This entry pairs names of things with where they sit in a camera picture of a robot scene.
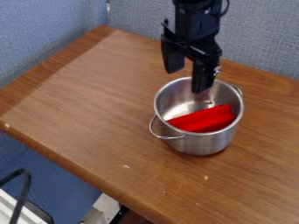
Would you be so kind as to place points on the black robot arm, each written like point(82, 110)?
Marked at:
point(199, 9)

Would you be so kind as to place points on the white table leg base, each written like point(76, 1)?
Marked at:
point(103, 211)

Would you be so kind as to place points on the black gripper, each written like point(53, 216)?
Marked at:
point(190, 37)

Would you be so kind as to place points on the stainless steel pot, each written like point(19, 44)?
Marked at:
point(175, 100)

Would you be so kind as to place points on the red rectangular block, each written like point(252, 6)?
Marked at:
point(204, 121)

